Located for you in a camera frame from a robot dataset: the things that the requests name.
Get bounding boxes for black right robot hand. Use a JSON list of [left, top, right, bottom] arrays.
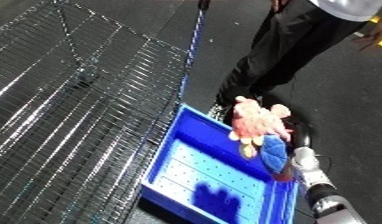
[[281, 115, 318, 152]]

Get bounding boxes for red parrot soft toy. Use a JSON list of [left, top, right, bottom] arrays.
[[226, 95, 298, 183]]

